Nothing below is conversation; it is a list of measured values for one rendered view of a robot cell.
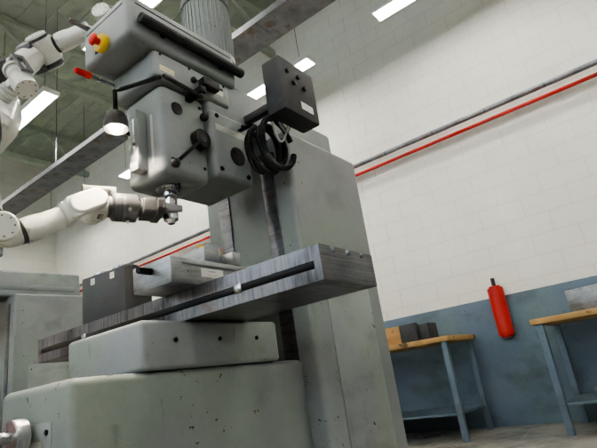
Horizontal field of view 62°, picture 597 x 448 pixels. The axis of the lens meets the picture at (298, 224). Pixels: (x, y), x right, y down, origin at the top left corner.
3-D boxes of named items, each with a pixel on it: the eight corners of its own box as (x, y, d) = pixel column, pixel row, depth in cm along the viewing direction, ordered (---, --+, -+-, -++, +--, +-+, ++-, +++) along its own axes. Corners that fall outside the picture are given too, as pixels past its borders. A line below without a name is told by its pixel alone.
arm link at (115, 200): (125, 213, 146) (84, 211, 140) (118, 229, 154) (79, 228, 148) (123, 180, 151) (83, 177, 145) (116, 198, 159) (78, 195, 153)
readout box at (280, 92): (288, 105, 162) (280, 52, 168) (267, 116, 167) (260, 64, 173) (322, 124, 177) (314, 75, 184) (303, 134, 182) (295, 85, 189)
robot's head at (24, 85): (4, 97, 142) (25, 75, 141) (-8, 77, 146) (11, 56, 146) (23, 108, 148) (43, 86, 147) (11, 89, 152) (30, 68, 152)
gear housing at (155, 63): (155, 72, 155) (153, 46, 158) (110, 106, 168) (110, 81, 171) (231, 109, 181) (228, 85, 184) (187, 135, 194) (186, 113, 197)
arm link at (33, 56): (44, 68, 193) (13, 93, 177) (23, 36, 186) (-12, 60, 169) (68, 60, 190) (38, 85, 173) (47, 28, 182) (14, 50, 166)
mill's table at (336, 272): (323, 278, 104) (317, 243, 106) (36, 363, 172) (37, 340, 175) (377, 285, 122) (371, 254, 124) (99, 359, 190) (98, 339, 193)
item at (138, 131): (138, 168, 151) (135, 108, 157) (130, 172, 153) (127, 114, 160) (148, 171, 154) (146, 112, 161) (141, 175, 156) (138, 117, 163)
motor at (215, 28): (209, 46, 185) (202, -21, 195) (174, 71, 196) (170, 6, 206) (245, 68, 201) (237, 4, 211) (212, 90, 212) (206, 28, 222)
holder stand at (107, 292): (125, 319, 162) (123, 260, 168) (82, 332, 171) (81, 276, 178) (153, 321, 172) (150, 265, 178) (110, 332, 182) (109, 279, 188)
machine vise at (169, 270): (171, 282, 121) (169, 239, 124) (132, 295, 129) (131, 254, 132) (262, 291, 149) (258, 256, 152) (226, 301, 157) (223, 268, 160)
